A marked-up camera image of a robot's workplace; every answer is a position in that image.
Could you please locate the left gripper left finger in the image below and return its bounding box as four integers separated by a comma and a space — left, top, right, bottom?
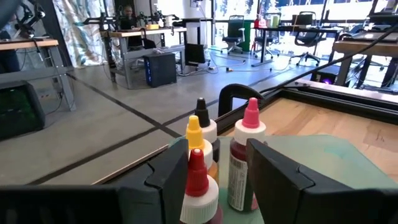
0, 139, 190, 224

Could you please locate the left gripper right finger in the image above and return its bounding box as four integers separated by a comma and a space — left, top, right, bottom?
247, 138, 398, 224

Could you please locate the red-capped food coloring bottle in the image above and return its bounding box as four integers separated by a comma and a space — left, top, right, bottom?
179, 148, 224, 224

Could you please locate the pink-capped food coloring bottle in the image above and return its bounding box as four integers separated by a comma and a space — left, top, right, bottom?
226, 97, 267, 212

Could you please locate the yellow-capped orange food coloring bottle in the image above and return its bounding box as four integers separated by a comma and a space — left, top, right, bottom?
185, 114, 220, 184

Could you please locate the black-capped food coloring bottle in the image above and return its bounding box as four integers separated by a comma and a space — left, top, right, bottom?
194, 97, 221, 164

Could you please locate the green translucent plastic bin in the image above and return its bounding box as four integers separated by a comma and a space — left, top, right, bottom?
167, 134, 398, 224

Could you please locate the black computer tower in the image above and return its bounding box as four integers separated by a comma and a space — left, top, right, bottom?
143, 52, 177, 88

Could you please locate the black equipment case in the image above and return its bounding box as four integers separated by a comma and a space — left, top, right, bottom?
0, 80, 47, 141

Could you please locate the black office chair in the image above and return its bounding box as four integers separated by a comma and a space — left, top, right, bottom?
221, 14, 246, 55
290, 11, 327, 66

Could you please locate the green trash bin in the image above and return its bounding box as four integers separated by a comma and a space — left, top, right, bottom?
239, 20, 254, 52

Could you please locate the black office desk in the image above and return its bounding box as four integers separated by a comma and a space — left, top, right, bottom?
251, 24, 343, 68

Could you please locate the wooden-top grey desk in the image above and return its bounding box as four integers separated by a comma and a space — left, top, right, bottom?
107, 27, 187, 90

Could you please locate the grey work table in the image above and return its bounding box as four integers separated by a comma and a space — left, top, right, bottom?
0, 39, 77, 111

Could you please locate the patterned curtain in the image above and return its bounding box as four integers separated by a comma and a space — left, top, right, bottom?
52, 0, 116, 68

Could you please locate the person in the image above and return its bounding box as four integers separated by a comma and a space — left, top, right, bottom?
119, 5, 144, 50

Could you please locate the black aluminium table frame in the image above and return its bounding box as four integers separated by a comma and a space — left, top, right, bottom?
214, 79, 398, 134

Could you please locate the black cable clamp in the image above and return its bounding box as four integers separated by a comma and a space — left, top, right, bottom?
217, 83, 265, 118

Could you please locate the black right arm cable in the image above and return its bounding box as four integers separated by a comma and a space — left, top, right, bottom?
259, 30, 398, 94

